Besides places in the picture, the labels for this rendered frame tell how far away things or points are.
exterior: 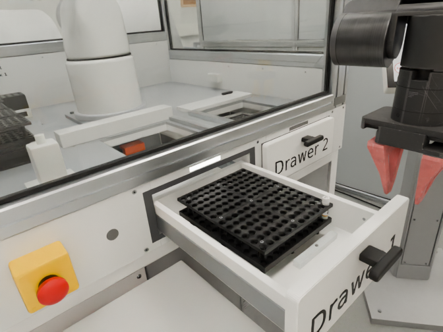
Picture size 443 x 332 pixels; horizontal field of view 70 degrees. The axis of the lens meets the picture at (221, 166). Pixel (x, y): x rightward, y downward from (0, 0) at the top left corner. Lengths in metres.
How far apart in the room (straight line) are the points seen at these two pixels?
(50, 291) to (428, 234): 1.48
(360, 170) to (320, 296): 2.01
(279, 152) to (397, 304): 1.06
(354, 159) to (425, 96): 2.01
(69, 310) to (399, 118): 0.59
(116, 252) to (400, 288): 1.39
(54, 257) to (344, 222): 0.48
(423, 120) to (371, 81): 1.83
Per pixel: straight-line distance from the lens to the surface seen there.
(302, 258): 0.54
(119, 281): 0.67
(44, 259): 0.53
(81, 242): 0.58
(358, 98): 2.25
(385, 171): 0.42
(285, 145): 0.80
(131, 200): 0.58
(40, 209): 0.54
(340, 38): 0.39
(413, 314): 1.66
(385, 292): 1.70
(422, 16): 0.37
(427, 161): 0.38
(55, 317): 0.65
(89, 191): 0.55
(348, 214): 0.61
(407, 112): 0.38
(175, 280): 0.64
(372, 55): 0.39
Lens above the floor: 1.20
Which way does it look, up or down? 25 degrees down
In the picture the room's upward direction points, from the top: 4 degrees counter-clockwise
